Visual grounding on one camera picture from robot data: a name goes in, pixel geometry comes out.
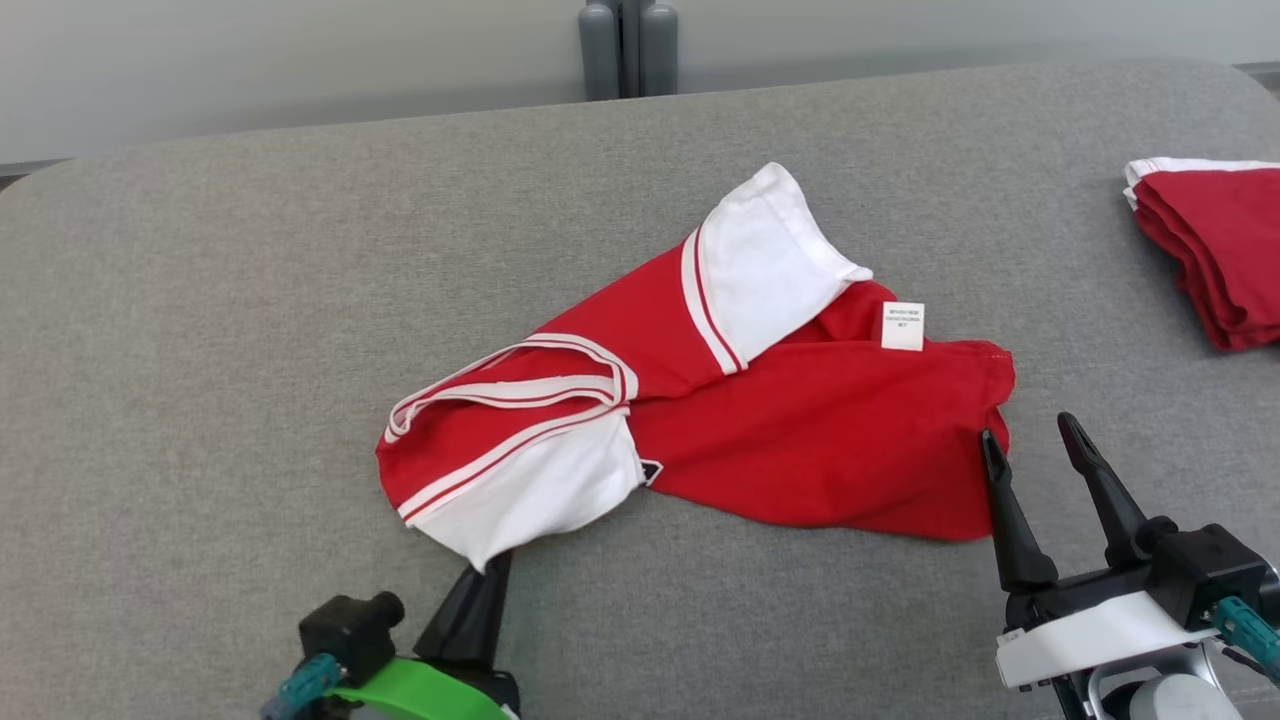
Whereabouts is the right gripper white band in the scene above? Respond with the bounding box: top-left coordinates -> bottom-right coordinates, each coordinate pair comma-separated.
980,412 -> 1216,691

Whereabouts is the right camera cable teal plug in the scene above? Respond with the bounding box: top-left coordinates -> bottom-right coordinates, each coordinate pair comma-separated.
1205,595 -> 1280,686

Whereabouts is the left camera cable teal plug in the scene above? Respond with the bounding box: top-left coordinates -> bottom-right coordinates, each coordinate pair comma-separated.
262,652 -> 346,720

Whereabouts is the red shorts white trim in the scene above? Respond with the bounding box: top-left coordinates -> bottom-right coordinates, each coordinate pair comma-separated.
1122,157 -> 1280,353

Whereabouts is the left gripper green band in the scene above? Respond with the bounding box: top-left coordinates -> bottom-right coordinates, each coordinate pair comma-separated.
325,550 -> 523,720

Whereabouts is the camera cable teal plug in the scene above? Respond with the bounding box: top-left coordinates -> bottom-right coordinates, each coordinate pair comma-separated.
1205,595 -> 1280,686
262,652 -> 346,720

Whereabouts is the grey fabric sofa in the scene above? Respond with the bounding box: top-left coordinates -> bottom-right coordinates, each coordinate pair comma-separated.
0,55 -> 1280,720

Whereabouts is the red and white jersey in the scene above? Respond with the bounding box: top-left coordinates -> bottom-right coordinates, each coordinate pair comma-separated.
375,162 -> 1016,573

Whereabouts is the grey rounded post cylinder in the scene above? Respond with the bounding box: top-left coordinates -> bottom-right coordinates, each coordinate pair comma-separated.
578,0 -> 622,102
640,0 -> 680,98

